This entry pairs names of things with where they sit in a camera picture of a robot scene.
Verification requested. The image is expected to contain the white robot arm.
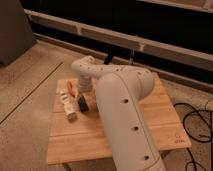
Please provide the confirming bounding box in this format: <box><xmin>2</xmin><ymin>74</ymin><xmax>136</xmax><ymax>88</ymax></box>
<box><xmin>71</xmin><ymin>56</ymin><xmax>166</xmax><ymax>171</ymax></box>

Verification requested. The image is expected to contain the black cable on floor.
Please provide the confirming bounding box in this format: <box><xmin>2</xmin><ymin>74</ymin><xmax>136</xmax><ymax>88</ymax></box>
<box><xmin>173</xmin><ymin>97</ymin><xmax>213</xmax><ymax>171</ymax></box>

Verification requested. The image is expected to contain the black eraser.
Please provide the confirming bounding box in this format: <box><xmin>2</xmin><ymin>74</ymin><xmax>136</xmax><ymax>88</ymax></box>
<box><xmin>78</xmin><ymin>95</ymin><xmax>89</xmax><ymax>112</ymax></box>

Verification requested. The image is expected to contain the wooden board table top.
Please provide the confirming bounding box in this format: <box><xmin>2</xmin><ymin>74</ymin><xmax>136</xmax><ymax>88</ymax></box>
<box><xmin>46</xmin><ymin>73</ymin><xmax>191</xmax><ymax>164</ymax></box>

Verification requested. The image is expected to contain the white ceramic cup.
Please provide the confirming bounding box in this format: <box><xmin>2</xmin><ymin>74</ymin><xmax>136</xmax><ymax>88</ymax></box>
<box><xmin>84</xmin><ymin>91</ymin><xmax>97</xmax><ymax>110</ymax></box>

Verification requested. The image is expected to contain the white shelf rail frame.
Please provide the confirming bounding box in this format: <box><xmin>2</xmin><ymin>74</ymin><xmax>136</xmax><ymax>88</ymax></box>
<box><xmin>24</xmin><ymin>9</ymin><xmax>213</xmax><ymax>72</ymax></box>

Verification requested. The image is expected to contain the grey cabinet at left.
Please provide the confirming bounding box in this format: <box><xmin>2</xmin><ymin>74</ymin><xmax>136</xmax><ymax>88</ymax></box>
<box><xmin>0</xmin><ymin>0</ymin><xmax>36</xmax><ymax>66</ymax></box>

